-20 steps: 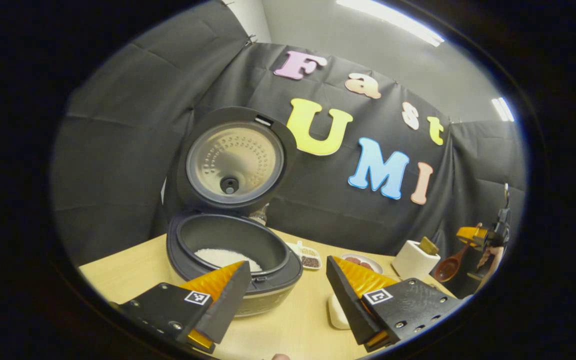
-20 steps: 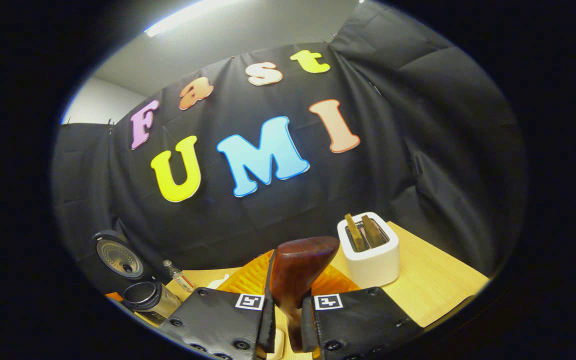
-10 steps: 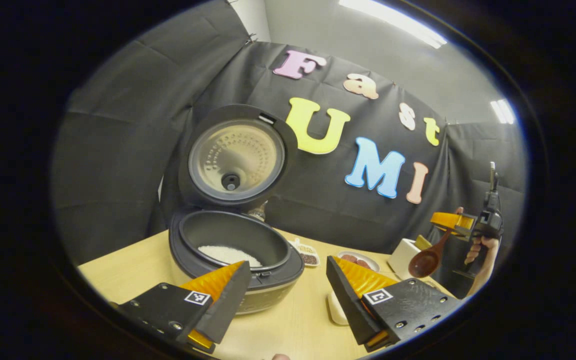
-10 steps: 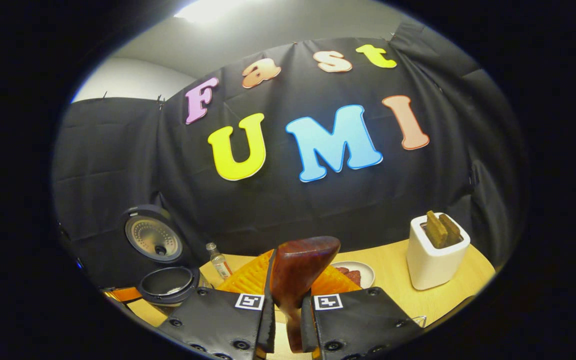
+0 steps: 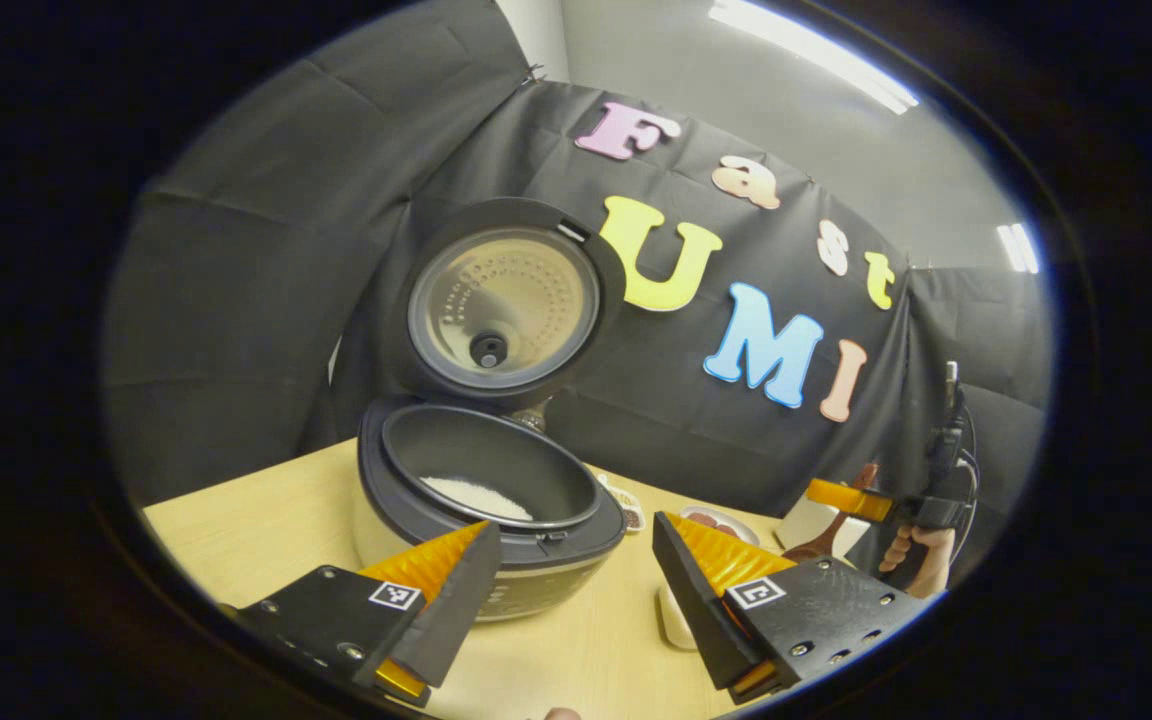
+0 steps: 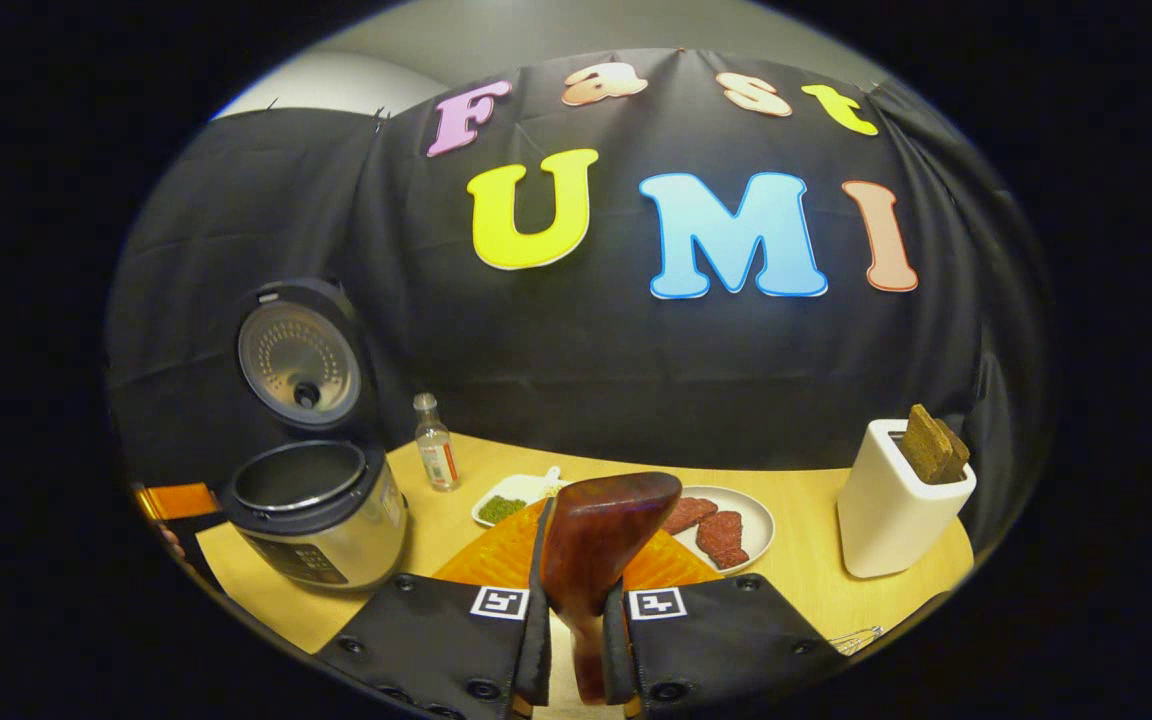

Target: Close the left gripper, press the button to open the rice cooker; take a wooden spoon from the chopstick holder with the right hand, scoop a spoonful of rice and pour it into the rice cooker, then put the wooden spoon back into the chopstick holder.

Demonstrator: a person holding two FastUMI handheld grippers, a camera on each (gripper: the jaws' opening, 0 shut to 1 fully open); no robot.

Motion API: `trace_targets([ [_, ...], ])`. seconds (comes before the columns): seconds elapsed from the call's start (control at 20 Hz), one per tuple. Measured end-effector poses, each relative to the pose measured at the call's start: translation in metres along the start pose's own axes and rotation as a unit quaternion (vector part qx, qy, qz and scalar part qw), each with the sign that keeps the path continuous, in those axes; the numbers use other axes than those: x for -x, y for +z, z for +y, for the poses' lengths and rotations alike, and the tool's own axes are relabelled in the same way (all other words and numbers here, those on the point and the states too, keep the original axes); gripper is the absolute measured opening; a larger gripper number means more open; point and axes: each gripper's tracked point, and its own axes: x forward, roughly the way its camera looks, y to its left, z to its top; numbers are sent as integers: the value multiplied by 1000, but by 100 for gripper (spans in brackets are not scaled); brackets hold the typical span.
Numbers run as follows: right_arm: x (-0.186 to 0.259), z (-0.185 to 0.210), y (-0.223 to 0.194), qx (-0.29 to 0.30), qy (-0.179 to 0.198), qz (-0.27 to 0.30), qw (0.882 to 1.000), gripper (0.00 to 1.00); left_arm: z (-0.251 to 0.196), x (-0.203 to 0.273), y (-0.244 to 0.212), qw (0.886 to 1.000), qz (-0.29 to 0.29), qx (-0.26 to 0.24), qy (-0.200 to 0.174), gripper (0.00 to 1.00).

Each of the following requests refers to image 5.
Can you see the white ceramic utensil holder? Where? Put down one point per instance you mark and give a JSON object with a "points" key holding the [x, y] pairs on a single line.
{"points": [[796, 515]]}

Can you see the large ceiling light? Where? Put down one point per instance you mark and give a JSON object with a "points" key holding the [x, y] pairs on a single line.
{"points": [[811, 55]]}

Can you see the cream rectangular dish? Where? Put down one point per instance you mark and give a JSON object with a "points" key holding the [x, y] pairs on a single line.
{"points": [[676, 620]]}

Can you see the small ceiling light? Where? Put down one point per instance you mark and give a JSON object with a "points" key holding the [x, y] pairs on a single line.
{"points": [[1018, 247]]}

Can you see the black backdrop cloth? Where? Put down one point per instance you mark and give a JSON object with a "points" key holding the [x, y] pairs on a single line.
{"points": [[236, 300]]}

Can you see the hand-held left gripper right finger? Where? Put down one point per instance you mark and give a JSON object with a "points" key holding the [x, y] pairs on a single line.
{"points": [[701, 620]]}

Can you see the white divided dish with beans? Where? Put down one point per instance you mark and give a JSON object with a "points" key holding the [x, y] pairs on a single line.
{"points": [[628, 515]]}

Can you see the white rice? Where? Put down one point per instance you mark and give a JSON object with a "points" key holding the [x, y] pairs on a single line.
{"points": [[476, 495]]}

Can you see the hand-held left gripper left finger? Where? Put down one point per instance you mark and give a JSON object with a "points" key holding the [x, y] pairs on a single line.
{"points": [[456, 615]]}

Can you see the dark wooden spoon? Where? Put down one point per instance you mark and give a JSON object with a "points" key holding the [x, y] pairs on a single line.
{"points": [[806, 548]]}

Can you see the red-brown meat slice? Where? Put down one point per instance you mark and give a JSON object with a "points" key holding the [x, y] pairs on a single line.
{"points": [[702, 518]]}

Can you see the black and silver rice cooker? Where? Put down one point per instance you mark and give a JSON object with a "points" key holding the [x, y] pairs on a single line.
{"points": [[496, 460]]}

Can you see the round white plate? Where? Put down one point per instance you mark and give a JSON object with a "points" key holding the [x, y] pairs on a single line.
{"points": [[739, 532]]}

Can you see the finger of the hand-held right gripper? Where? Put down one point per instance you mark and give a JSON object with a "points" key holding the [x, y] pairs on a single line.
{"points": [[841, 497]]}

